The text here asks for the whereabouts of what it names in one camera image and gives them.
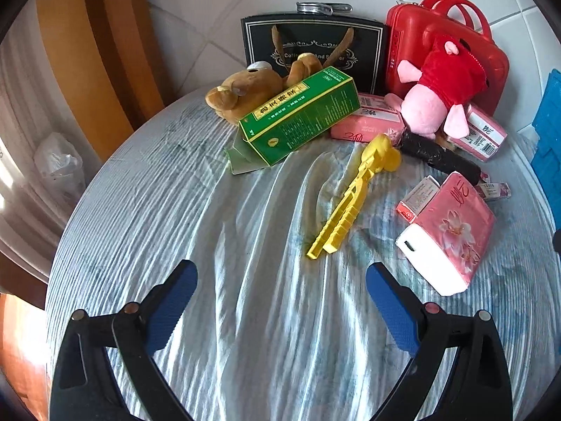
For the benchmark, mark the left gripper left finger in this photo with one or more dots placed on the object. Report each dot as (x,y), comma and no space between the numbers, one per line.
(84,386)

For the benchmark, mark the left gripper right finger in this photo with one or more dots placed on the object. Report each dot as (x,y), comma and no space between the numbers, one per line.
(478,386)

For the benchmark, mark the small pink ointment tube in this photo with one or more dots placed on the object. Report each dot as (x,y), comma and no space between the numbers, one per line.
(493,191)

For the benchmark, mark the large pink tissue pack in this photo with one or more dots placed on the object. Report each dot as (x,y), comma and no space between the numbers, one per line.
(448,239)

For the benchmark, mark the pink white labelled box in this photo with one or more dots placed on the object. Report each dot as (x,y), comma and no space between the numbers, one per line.
(486,135)

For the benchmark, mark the small red white box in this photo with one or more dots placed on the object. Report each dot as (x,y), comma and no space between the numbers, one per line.
(418,198)

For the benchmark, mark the red-dressed pig plush toy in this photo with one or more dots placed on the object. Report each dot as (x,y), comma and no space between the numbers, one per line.
(449,78)

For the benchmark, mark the yellow plastic clamp toy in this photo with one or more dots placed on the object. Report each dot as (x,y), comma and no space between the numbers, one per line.
(379,155)

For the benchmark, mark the green medicine box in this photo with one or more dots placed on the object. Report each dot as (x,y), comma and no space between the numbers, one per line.
(271,132)

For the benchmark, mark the brown bear plush toy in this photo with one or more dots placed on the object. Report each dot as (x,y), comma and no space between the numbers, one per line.
(244,91)

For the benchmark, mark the blue plastic crate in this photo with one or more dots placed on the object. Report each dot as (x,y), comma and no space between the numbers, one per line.
(546,160)

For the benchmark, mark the striped blue table cloth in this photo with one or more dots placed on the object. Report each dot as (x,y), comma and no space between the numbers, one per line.
(270,334)

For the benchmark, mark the white plastic bag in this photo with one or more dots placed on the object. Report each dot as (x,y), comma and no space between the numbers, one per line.
(61,168)

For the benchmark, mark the red bear suitcase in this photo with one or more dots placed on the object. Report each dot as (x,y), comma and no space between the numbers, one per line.
(417,29)

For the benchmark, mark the black gift box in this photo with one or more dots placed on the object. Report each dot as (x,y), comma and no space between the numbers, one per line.
(279,38)

